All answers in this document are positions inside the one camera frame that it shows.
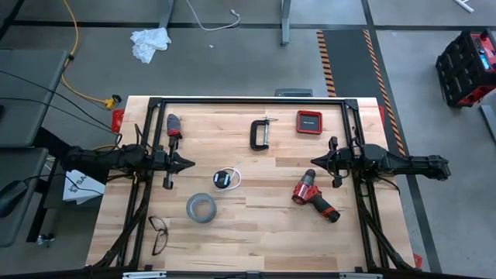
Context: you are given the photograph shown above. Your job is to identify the white crumpled cloth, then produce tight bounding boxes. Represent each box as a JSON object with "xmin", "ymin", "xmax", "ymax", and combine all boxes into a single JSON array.
[{"xmin": 129, "ymin": 26, "xmax": 173, "ymax": 64}]

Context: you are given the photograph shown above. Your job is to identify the white floor cable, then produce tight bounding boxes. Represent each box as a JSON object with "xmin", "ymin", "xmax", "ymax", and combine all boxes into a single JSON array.
[{"xmin": 185, "ymin": 0, "xmax": 242, "ymax": 32}]

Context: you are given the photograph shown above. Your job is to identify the grey side desk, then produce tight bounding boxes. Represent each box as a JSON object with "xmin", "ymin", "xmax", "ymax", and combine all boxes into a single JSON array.
[
  {"xmin": 0, "ymin": 148, "xmax": 50, "ymax": 248},
  {"xmin": 0, "ymin": 49, "xmax": 70, "ymax": 150}
]

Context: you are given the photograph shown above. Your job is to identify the black computer mouse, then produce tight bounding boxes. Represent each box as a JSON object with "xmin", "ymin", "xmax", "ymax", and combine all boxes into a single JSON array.
[{"xmin": 0, "ymin": 180, "xmax": 29, "ymax": 219}]

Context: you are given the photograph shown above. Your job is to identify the grey box behind table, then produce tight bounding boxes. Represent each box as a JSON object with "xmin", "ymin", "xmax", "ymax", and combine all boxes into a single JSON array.
[{"xmin": 274, "ymin": 88, "xmax": 314, "ymax": 98}]

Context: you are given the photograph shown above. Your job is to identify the white printed sign board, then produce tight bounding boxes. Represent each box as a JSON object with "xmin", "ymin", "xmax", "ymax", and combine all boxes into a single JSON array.
[{"xmin": 62, "ymin": 165, "xmax": 106, "ymax": 205}]

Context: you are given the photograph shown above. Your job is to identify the grey desk leg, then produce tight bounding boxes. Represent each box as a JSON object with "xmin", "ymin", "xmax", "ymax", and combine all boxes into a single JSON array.
[
  {"xmin": 158, "ymin": 0, "xmax": 176, "ymax": 29},
  {"xmin": 280, "ymin": 0, "xmax": 292, "ymax": 47}
]

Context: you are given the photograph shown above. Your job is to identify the grey red work glove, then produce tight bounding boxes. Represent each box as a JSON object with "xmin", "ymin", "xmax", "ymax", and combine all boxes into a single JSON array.
[{"xmin": 166, "ymin": 113, "xmax": 184, "ymax": 140}]

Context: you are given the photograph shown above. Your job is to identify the clear safety glasses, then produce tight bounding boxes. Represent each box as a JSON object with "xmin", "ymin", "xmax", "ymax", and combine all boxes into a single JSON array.
[{"xmin": 148, "ymin": 215, "xmax": 170, "ymax": 257}]

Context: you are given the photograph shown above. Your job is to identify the black C-clamp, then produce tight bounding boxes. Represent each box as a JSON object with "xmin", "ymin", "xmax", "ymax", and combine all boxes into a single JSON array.
[{"xmin": 250, "ymin": 115, "xmax": 279, "ymax": 151}]

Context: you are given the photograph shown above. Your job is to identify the grey duct tape roll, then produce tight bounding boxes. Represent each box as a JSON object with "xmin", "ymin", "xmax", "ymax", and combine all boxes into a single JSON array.
[{"xmin": 185, "ymin": 192, "xmax": 218, "ymax": 225}]

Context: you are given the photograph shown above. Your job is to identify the red black square tray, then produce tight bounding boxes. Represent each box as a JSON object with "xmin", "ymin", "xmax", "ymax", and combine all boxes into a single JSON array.
[{"xmin": 296, "ymin": 110, "xmax": 324, "ymax": 136}]

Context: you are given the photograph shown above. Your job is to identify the white floor object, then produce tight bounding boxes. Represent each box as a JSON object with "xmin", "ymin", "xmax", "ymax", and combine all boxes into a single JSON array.
[{"xmin": 453, "ymin": 0, "xmax": 475, "ymax": 14}]

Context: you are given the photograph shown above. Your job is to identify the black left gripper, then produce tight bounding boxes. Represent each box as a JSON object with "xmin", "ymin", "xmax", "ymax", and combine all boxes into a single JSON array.
[{"xmin": 153, "ymin": 136, "xmax": 196, "ymax": 191}]

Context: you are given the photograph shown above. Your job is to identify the hazard striped floor mat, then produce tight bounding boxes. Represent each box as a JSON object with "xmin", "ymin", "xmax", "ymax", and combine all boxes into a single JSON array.
[{"xmin": 316, "ymin": 29, "xmax": 411, "ymax": 172}]

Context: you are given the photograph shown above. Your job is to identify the yellow extension cord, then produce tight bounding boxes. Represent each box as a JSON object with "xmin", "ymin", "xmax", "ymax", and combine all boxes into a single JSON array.
[{"xmin": 60, "ymin": 0, "xmax": 123, "ymax": 111}]

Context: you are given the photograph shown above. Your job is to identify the red black cordless drill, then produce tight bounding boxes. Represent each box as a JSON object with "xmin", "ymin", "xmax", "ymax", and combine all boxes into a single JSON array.
[{"xmin": 291, "ymin": 168, "xmax": 342, "ymax": 224}]

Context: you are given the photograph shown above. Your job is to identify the small metal floor fitting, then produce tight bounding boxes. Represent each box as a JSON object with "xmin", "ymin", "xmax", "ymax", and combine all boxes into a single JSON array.
[{"xmin": 36, "ymin": 232, "xmax": 56, "ymax": 247}]

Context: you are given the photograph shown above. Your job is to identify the red black tool box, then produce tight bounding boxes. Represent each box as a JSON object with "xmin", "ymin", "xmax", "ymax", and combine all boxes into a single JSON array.
[{"xmin": 435, "ymin": 27, "xmax": 496, "ymax": 109}]

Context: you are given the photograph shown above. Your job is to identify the black cord spool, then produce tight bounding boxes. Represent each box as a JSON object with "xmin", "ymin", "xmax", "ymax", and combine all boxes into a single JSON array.
[{"xmin": 212, "ymin": 169, "xmax": 233, "ymax": 190}]

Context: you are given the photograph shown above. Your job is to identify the black diagonal support beam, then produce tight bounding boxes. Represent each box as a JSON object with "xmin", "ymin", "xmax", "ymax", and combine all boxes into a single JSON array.
[{"xmin": 33, "ymin": 126, "xmax": 110, "ymax": 184}]

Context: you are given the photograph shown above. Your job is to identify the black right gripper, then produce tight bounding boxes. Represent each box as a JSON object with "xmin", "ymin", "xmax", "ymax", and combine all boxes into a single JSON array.
[{"xmin": 311, "ymin": 136, "xmax": 362, "ymax": 190}]

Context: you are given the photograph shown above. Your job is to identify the white cord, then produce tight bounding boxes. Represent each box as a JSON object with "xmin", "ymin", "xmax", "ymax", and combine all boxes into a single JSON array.
[{"xmin": 222, "ymin": 164, "xmax": 243, "ymax": 193}]

